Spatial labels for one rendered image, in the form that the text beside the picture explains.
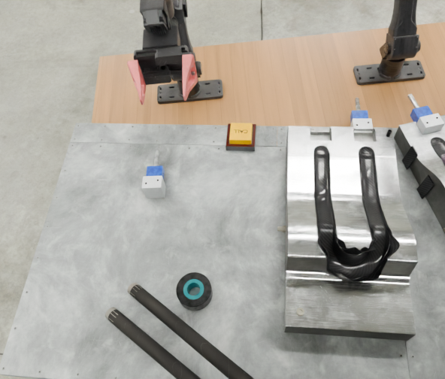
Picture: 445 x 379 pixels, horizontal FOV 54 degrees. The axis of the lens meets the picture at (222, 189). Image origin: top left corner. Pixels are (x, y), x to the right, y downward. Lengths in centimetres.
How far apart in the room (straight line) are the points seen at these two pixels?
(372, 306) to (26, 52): 257
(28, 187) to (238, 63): 135
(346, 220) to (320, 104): 45
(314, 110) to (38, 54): 206
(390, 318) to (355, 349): 10
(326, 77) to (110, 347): 96
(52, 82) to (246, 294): 204
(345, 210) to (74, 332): 67
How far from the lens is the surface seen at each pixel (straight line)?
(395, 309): 100
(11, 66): 300
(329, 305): 97
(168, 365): 95
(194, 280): 101
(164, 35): 87
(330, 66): 143
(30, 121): 263
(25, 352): 113
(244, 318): 101
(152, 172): 115
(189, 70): 81
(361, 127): 121
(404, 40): 131
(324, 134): 116
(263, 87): 135
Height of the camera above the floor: 178
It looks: 60 degrees down
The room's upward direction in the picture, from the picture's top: 9 degrees counter-clockwise
